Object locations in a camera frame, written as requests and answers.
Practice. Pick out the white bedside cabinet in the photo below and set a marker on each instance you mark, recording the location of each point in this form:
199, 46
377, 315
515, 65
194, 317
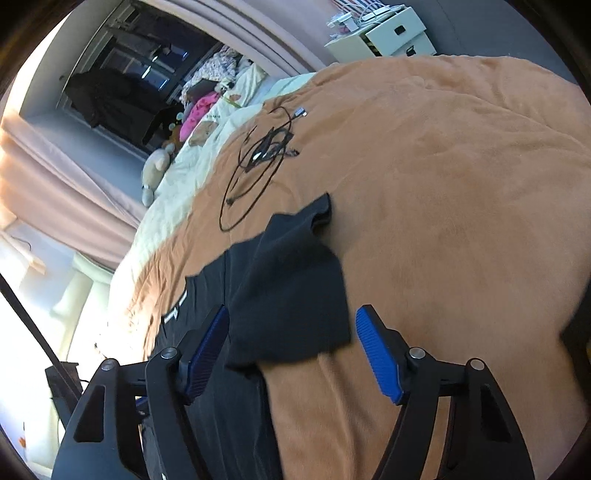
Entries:
399, 33

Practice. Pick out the wire rack with items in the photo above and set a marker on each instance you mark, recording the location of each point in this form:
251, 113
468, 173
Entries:
366, 10

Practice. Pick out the cream padded headboard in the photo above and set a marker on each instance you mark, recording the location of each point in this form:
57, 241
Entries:
79, 317

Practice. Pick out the pink curtain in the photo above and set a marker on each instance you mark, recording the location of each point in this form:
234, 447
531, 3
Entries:
81, 189

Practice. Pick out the cream white duvet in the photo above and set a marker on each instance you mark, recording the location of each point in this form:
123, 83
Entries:
190, 170

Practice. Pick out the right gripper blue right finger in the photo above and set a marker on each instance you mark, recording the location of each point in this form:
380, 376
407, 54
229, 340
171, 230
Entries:
388, 354

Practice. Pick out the floral fabric pile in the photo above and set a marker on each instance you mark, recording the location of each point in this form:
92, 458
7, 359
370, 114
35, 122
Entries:
223, 65

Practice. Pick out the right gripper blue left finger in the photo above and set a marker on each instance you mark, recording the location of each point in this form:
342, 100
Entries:
199, 350

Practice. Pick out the orange brown blanket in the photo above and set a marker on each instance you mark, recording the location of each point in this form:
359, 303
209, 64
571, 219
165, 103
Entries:
460, 188

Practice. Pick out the beige plush toy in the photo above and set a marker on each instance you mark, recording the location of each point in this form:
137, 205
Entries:
153, 171

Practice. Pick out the pink clothing pile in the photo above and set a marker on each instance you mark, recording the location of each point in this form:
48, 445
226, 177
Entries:
196, 113

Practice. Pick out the black hanging coat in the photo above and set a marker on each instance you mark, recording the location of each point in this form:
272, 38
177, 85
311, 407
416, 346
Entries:
124, 104

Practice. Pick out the black bear print t-shirt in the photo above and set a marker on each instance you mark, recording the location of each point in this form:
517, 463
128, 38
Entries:
286, 300

